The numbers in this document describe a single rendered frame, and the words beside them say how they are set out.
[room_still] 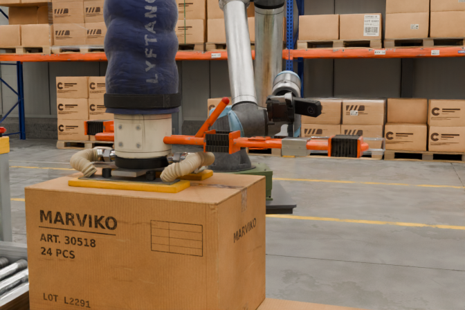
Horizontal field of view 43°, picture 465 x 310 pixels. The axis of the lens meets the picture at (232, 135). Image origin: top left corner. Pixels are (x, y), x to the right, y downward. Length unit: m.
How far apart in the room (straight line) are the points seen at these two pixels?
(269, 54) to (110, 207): 0.99
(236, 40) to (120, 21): 0.52
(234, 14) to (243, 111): 0.39
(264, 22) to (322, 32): 6.54
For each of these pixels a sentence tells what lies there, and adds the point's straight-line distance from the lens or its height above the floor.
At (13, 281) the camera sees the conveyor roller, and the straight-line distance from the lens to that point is 2.25.
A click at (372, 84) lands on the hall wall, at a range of 10.00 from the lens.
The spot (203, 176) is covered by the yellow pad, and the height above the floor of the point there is 0.96.
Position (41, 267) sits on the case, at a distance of 1.80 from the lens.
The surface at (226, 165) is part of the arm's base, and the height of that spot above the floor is 0.88.
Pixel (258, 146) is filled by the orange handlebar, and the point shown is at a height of 1.07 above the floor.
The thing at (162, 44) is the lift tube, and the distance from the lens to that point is 1.67.
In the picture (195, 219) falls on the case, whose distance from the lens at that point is 1.50.
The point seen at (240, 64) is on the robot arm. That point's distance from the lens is 2.00.
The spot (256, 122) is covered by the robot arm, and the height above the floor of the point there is 1.11.
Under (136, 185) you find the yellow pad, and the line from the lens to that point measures 1.63.
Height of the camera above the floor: 1.27
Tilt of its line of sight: 6 degrees down
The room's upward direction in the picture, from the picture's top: straight up
